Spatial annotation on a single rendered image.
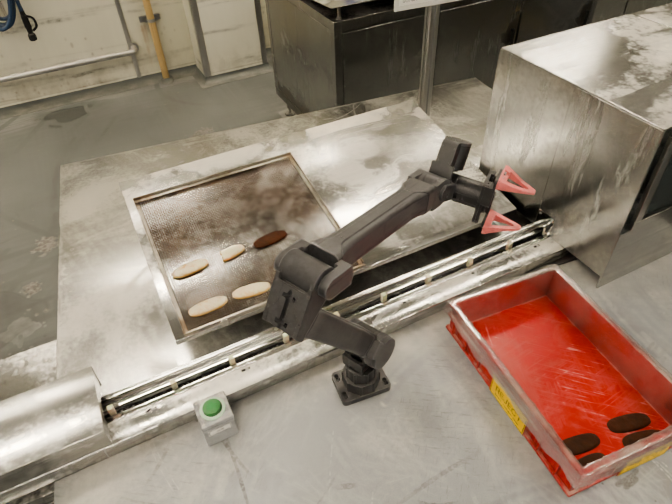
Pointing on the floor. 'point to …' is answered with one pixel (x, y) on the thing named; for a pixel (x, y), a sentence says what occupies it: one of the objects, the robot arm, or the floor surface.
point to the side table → (387, 431)
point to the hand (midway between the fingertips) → (523, 209)
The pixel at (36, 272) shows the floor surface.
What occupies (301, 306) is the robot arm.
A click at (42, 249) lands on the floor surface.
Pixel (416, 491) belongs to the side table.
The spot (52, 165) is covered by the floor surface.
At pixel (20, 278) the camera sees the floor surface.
